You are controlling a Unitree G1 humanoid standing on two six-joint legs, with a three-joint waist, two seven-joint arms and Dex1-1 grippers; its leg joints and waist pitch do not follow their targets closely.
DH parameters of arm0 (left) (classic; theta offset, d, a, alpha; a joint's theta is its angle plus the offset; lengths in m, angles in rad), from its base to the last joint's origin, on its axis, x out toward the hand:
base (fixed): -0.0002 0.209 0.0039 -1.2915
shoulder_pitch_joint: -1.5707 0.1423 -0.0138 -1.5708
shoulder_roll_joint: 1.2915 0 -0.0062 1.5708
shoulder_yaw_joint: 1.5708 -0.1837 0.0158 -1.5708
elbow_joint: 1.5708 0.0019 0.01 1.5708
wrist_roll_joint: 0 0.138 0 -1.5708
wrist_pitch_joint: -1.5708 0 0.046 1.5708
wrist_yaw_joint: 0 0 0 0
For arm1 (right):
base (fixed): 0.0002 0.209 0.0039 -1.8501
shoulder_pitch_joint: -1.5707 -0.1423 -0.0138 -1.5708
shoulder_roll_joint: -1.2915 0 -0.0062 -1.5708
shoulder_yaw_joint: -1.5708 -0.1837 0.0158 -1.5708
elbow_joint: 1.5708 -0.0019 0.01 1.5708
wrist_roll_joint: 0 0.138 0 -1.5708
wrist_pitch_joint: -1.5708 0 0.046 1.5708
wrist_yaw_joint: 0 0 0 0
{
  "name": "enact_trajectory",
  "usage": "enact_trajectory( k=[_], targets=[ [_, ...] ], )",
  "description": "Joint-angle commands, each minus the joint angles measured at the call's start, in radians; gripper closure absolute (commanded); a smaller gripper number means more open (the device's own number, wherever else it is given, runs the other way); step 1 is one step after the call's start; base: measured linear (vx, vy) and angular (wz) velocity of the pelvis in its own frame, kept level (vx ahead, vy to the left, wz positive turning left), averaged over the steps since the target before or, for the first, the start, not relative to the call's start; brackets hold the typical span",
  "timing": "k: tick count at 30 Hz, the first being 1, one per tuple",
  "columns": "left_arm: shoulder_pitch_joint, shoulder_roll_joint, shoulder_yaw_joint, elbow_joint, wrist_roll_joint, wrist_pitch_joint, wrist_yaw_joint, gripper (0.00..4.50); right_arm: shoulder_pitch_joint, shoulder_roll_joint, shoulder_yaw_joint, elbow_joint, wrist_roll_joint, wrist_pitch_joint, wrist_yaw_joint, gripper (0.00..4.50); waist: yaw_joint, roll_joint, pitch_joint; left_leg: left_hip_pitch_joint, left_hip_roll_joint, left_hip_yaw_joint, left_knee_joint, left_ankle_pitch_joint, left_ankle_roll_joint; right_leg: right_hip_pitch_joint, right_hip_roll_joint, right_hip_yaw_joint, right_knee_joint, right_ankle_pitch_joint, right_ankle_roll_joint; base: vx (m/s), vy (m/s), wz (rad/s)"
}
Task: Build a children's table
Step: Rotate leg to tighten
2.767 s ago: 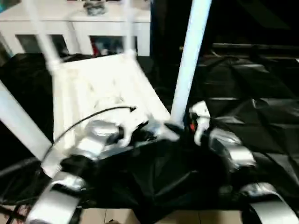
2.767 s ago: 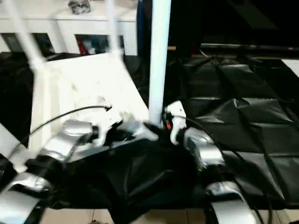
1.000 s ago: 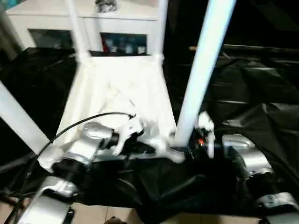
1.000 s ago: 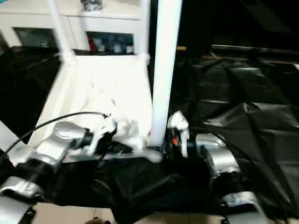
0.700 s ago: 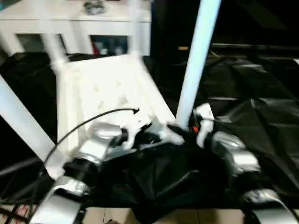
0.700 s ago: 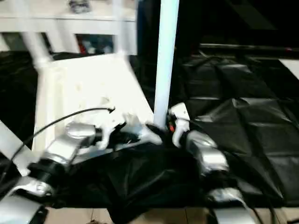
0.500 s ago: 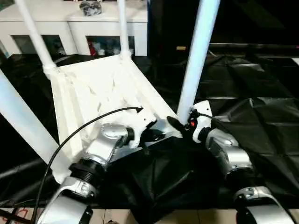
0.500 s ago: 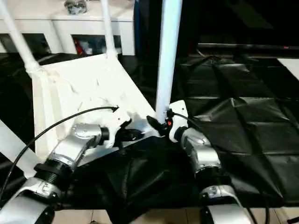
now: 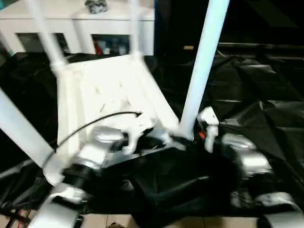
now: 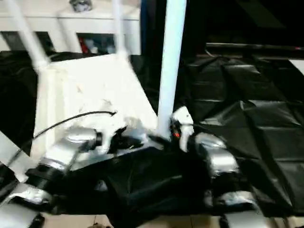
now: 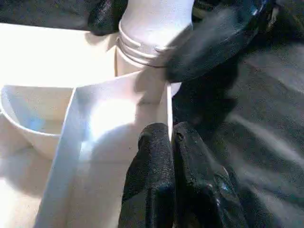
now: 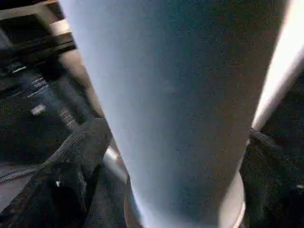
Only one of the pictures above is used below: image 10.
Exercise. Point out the white plastic table top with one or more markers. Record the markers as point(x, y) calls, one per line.
point(83, 83)

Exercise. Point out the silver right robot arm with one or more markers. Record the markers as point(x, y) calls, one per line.
point(221, 156)

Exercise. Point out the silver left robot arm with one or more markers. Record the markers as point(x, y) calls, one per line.
point(64, 147)

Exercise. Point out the black work mat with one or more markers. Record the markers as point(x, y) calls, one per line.
point(237, 95)

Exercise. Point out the white glass-door sideboard cabinet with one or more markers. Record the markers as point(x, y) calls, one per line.
point(95, 23)

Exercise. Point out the black backdrop cloth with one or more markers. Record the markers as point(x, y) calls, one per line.
point(237, 21)

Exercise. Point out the white flat board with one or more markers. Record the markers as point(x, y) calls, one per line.
point(297, 64)

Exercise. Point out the grey crumpled bag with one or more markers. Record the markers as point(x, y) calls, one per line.
point(80, 4)

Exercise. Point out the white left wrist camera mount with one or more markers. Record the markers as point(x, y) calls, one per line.
point(109, 135)

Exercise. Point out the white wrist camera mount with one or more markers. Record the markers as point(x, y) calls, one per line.
point(109, 135)
point(184, 117)

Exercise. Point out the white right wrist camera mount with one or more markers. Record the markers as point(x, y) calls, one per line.
point(184, 117)

